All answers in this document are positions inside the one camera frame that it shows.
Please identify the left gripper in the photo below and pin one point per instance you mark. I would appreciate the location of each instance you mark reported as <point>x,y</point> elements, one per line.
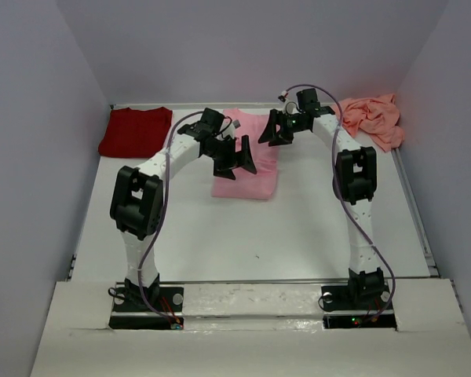
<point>223,169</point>

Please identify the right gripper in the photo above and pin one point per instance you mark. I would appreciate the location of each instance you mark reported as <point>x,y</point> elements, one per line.
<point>271,133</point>

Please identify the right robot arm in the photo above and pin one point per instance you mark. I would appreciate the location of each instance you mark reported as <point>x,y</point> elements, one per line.
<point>354,170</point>

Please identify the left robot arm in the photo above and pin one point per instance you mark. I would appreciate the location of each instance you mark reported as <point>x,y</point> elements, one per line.
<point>141,194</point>

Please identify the red folded t-shirt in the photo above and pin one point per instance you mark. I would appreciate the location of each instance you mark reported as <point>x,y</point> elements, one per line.
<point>135,134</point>

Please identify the salmon crumpled t-shirt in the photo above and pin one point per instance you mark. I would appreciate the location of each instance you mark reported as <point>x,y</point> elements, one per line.
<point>378,117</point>

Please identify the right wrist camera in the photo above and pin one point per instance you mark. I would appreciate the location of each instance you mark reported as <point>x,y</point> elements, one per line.
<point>289,106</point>

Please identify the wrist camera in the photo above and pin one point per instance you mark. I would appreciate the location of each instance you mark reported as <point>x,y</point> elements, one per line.
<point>232,127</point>
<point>289,106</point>

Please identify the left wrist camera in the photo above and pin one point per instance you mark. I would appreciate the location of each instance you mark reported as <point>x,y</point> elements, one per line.
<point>232,127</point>

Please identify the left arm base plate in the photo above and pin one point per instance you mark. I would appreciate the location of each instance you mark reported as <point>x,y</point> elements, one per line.
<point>129,313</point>

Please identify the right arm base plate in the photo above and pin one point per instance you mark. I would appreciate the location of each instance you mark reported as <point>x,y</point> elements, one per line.
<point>340,311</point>

